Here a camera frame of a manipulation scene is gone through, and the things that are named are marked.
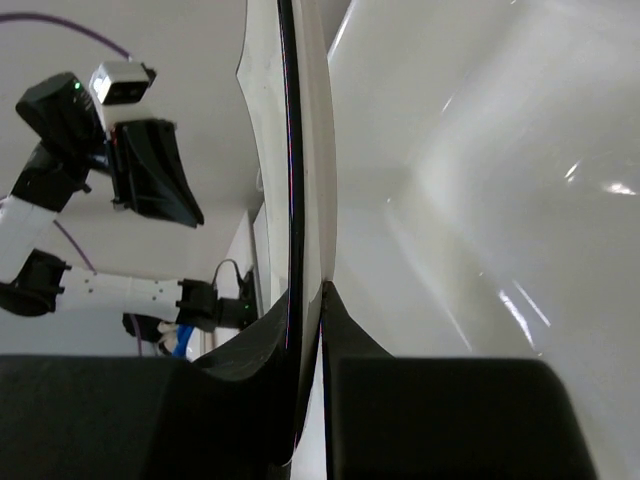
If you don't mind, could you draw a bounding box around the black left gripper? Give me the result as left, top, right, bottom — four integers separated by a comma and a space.
104, 119, 204, 228

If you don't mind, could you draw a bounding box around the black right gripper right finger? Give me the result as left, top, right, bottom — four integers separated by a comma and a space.
322, 283, 597, 479

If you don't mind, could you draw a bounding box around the translucent white plastic bin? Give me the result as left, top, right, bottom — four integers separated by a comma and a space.
329, 1, 639, 479

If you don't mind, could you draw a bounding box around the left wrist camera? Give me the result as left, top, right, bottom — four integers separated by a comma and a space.
89, 60, 156, 131

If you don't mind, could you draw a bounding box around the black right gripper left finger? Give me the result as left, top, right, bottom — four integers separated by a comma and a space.
1, 294, 320, 479

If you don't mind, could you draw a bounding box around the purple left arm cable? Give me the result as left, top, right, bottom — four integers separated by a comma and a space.
0, 13, 151, 359

